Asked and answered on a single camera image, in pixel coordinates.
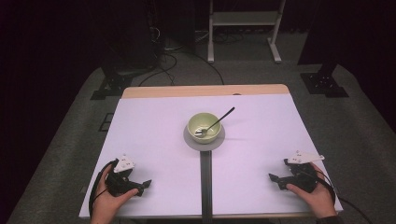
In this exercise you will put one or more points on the dark cabinet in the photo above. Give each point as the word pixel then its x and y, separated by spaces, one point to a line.
pixel 180 25

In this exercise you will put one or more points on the person's right hand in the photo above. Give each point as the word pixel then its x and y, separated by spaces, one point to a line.
pixel 319 199

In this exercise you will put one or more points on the person's left hand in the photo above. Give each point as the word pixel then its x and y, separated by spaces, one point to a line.
pixel 106 205

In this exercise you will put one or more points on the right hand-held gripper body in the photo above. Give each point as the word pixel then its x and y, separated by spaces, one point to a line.
pixel 303 179

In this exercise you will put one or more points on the white metal stand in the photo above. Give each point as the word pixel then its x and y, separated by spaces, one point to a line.
pixel 244 18

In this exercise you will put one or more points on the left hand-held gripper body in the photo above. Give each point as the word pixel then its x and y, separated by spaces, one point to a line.
pixel 120 183

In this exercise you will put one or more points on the pale green bowl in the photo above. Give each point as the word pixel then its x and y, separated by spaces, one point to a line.
pixel 211 137

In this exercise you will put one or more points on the black stand base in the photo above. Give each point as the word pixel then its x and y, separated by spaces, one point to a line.
pixel 115 84
pixel 323 82

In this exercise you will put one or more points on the grey round coaster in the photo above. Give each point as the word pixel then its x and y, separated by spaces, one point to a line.
pixel 190 142

